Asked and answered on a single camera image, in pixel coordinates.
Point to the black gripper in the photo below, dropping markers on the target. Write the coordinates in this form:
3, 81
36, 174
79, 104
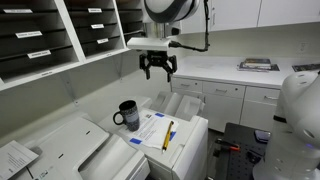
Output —
157, 57

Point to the orange pen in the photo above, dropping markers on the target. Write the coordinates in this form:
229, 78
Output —
167, 136

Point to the black ceramic mug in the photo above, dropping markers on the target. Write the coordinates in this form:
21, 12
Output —
130, 116

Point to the narrow white drawer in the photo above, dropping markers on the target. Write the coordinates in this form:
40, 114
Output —
186, 85

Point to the blue tape piece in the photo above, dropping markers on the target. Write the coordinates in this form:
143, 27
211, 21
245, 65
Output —
159, 115
135, 141
173, 136

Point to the white shelf label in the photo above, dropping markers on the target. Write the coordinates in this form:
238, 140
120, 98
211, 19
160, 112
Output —
94, 10
39, 54
102, 41
97, 26
28, 34
17, 11

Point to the white printed paper sheet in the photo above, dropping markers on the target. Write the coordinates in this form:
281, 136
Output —
151, 130

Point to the white base cabinet with counter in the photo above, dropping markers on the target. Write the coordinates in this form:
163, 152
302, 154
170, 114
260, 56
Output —
226, 71

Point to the wide white drawer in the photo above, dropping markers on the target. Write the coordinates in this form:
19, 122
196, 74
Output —
224, 89

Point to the thick book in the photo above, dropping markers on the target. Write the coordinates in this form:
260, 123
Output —
257, 61

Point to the stacked books on counter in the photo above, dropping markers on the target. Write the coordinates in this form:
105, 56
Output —
258, 68

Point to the orange and black clamp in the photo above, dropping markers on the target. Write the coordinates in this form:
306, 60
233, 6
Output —
226, 145

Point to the white mail sorter shelf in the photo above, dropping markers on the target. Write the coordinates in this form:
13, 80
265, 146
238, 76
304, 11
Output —
50, 63

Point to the large white copier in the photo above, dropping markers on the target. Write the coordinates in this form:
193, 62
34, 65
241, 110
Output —
76, 150

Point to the dark blue device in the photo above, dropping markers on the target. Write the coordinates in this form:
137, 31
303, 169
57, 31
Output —
262, 135

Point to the dark flat tray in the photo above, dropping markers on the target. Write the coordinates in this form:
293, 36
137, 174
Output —
306, 67

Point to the loose printed paper sheet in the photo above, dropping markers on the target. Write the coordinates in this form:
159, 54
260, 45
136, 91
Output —
15, 160

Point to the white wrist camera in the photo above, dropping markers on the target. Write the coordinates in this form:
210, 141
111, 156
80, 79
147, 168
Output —
150, 43

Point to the white wall cabinet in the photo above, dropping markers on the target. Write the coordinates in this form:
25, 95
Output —
266, 11

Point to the white wall outlet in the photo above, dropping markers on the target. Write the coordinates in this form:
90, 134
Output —
302, 46

